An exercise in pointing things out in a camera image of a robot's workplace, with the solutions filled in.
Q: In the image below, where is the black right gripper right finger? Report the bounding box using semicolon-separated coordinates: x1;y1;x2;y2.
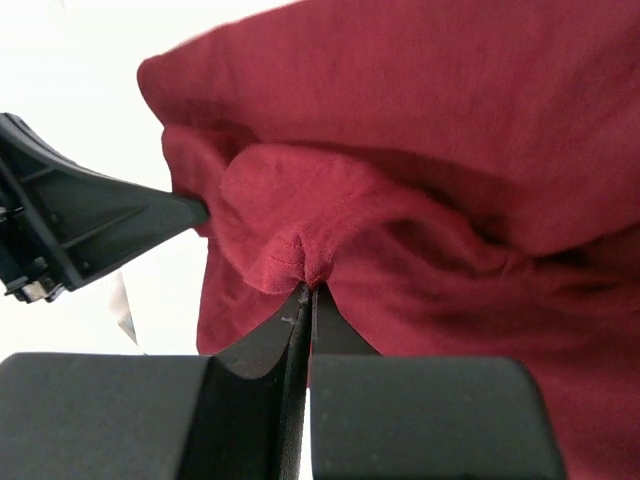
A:
310;286;566;479

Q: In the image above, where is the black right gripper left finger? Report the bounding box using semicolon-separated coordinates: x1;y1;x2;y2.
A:
1;286;311;479

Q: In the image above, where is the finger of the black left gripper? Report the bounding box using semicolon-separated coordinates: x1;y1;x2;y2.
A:
1;113;209;303

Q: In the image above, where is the dark red t shirt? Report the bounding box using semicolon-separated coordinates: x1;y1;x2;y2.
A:
137;1;639;479

